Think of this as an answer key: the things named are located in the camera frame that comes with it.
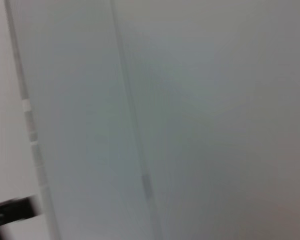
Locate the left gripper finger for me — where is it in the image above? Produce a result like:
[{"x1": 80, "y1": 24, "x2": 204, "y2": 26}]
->
[{"x1": 0, "y1": 196, "x2": 41, "y2": 240}]

